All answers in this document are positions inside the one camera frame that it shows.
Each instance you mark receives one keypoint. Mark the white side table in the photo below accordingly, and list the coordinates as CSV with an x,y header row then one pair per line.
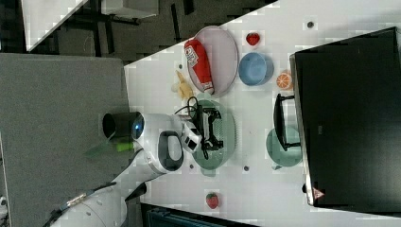
x,y
42,17

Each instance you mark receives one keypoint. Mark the green plastic strainer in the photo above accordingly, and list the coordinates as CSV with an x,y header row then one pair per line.
x,y
210,161

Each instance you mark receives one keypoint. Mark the black cylinder post upper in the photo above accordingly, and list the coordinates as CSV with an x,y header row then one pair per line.
x,y
118,125

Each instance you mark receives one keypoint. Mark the pale pink oval plate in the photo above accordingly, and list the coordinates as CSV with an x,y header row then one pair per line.
x,y
222,54

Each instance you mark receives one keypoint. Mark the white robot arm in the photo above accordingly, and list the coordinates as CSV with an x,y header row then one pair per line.
x,y
162,139

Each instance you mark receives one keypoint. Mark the orange slice toy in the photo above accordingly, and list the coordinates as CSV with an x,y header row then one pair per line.
x,y
284,81

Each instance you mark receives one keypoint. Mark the yellow plush banana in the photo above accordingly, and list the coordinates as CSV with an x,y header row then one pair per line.
x,y
182,88

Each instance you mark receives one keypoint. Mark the red strawberry toy far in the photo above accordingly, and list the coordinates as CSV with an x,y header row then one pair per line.
x,y
253,38

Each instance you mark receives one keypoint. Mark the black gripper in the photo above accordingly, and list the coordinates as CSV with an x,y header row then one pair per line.
x,y
206,118

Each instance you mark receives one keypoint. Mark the black cylinder post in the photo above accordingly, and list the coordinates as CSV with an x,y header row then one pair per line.
x,y
140,190
118,125

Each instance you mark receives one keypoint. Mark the blue bowl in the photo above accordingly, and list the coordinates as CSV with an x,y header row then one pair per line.
x,y
255,69

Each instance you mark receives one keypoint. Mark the black toaster oven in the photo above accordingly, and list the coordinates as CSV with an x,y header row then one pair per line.
x,y
348,110

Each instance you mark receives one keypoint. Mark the black cylinder post lower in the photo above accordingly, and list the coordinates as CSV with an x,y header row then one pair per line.
x,y
140,190

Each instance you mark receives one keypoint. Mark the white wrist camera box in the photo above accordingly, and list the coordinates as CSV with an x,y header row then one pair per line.
x,y
191,137

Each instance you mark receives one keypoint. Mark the red plush ketchup bottle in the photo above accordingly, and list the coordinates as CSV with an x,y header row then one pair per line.
x,y
198,60

